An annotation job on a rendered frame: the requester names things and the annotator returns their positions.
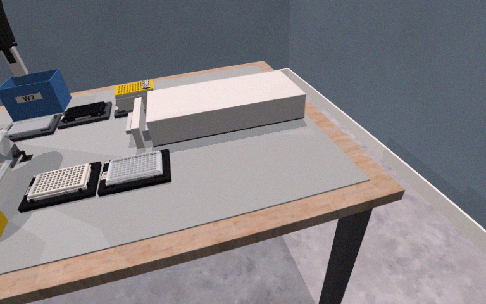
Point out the blue open-top bin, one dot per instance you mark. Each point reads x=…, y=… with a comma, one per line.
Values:
x=33, y=97

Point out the grey bench mat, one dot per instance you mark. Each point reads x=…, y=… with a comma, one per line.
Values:
x=212, y=178

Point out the black assay plate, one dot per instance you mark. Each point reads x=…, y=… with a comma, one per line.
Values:
x=84, y=111

